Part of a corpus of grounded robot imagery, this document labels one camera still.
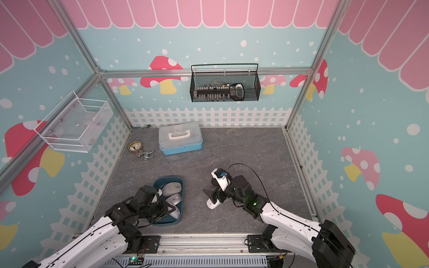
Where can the black device in basket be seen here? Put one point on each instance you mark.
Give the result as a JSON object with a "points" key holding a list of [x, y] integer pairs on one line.
{"points": [[237, 92]]}

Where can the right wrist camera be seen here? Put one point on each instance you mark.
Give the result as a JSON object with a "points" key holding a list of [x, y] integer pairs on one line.
{"points": [[220, 178]]}

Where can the chrome metal faucet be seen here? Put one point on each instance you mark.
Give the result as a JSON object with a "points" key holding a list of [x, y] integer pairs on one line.
{"points": [[146, 154]]}

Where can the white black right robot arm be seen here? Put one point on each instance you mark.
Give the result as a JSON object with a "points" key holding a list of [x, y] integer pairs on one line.
{"points": [[323, 243]]}

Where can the black wire wall basket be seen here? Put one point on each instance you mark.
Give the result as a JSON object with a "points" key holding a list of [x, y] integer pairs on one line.
{"points": [[211, 83]]}

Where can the green lit circuit board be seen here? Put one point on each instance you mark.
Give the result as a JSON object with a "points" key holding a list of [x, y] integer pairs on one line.
{"points": [[132, 261]]}

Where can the dark teal storage tray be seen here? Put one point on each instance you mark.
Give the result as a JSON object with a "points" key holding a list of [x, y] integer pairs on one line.
{"points": [[159, 184]]}

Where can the silver grey mouse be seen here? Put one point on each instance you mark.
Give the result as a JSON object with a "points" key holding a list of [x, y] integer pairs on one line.
{"points": [[175, 200]]}

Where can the blue box with clear lid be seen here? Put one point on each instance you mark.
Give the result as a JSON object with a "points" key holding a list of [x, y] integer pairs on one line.
{"points": [[181, 138]]}

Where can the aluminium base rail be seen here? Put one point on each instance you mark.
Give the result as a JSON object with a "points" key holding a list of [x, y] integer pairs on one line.
{"points": [[225, 250]]}

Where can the white wire wall basket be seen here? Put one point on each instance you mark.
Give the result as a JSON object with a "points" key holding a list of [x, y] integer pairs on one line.
{"points": [[75, 124]]}

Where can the white rounded mouse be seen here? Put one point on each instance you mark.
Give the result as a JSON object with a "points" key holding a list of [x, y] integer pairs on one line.
{"points": [[213, 205]]}

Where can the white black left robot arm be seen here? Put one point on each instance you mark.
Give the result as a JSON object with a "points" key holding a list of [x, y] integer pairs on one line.
{"points": [[113, 234]]}

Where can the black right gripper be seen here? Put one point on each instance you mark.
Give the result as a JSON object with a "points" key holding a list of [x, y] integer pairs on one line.
{"points": [[213, 195]]}

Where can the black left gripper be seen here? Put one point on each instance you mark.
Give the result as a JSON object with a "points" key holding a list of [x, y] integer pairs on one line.
{"points": [[163, 210]]}

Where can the light grey slim mouse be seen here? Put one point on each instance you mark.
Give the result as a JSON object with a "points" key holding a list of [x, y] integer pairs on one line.
{"points": [[171, 188]]}

